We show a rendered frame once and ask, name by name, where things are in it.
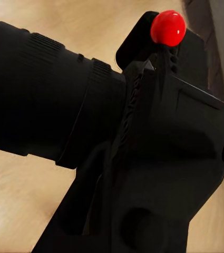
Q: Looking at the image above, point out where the digital camera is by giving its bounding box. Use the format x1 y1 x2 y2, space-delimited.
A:
0 10 224 253

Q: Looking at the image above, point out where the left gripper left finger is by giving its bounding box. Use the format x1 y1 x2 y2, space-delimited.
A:
32 140 112 253

